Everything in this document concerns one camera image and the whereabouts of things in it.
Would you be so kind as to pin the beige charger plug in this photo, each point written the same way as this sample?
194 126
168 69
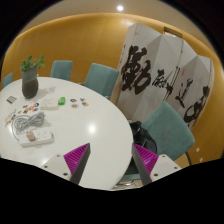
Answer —
30 135

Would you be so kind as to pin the teal chair far left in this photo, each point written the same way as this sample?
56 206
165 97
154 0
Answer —
7 80

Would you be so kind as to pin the teal chair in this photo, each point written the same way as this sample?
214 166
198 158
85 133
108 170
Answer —
101 79
61 69
7 80
163 132

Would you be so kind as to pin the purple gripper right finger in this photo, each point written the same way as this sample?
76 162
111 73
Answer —
151 166

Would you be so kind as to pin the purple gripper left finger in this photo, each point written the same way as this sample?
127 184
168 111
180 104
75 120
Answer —
71 165

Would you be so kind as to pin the colourful badges cluster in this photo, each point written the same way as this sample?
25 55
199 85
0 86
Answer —
29 108

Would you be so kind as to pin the white box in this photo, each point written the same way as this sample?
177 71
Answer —
49 104

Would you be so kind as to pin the green small box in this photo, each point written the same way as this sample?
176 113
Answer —
61 101

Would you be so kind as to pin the green plant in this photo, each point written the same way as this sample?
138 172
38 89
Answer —
31 63

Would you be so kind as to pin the teal chair back left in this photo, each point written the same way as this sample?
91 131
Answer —
61 69

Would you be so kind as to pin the colourful keychain trinkets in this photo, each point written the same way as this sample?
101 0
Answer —
10 117

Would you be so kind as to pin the calligraphy folding screen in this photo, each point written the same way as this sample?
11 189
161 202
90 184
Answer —
155 67

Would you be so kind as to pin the white power strip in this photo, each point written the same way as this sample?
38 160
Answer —
43 136

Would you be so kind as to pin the teal chair back middle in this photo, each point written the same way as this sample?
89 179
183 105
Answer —
101 79

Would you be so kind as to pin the dark grey plant vase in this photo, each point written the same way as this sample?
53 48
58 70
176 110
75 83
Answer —
30 83

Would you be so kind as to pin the small grey card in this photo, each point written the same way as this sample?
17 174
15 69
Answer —
11 99

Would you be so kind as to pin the teal chair near right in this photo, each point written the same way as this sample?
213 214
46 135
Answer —
163 132

